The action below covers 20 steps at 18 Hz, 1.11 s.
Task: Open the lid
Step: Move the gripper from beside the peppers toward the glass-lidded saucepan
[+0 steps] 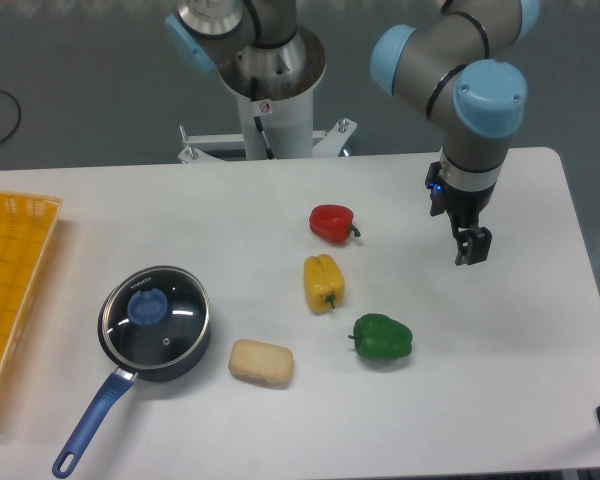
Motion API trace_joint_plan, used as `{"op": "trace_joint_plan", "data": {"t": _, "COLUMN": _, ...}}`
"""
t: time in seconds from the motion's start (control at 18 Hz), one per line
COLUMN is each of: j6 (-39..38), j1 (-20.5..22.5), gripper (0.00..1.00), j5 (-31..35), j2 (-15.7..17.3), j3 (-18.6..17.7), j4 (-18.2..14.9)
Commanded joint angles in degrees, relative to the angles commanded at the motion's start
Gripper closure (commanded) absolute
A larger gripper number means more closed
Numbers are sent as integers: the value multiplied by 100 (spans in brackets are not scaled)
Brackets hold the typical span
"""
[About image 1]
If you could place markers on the beige bread loaf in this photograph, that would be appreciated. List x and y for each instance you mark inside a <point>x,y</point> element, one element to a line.
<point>261,362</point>

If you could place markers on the dark blue saucepan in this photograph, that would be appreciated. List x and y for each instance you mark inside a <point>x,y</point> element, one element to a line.
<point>112,389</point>

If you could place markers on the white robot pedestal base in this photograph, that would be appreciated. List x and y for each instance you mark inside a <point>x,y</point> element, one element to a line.
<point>274,93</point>

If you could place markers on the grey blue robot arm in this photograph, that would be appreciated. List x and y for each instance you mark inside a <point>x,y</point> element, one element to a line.
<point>449,73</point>

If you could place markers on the red bell pepper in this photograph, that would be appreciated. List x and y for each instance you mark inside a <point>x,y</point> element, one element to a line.
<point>333,223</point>

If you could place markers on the green bell pepper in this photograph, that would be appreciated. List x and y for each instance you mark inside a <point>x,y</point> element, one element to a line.
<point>379,337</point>

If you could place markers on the glass lid blue knob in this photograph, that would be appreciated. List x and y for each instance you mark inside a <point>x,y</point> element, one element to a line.
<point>156,323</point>

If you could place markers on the yellow plastic basket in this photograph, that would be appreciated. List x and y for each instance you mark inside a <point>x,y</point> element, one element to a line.
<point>27,223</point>

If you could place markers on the yellow bell pepper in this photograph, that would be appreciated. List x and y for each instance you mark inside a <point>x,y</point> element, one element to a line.
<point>324,283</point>

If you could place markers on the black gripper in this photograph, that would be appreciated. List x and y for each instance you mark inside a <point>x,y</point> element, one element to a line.
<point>463,208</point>

